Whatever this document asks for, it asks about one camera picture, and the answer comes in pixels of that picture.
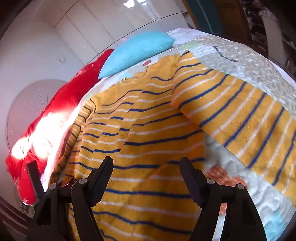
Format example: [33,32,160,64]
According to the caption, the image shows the cluttered white shelf unit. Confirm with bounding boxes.
[243,0,296,77]

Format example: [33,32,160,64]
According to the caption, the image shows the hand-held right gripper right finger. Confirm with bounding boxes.
[179,157,267,241]

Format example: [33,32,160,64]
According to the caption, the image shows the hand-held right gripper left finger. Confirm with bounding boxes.
[25,156,114,241]

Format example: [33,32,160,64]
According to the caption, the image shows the light blue pillow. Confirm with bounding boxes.
[97,31,175,79]

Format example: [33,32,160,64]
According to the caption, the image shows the orange striped towel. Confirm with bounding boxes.
[50,50,296,241]

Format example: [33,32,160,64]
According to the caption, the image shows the brown wooden door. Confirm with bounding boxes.
[217,0,252,43]

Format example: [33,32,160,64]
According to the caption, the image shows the teal curtain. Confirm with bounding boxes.
[185,0,223,35]

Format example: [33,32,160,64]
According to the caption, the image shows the white glossy wardrobe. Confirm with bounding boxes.
[53,0,192,65]

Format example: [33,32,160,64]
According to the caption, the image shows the quilted heart print bedspread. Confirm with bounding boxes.
[42,28,296,241]

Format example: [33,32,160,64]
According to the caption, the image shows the red plush pillow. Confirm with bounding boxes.
[5,49,115,205]

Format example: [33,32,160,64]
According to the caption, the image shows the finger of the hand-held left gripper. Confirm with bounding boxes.
[26,160,45,193]

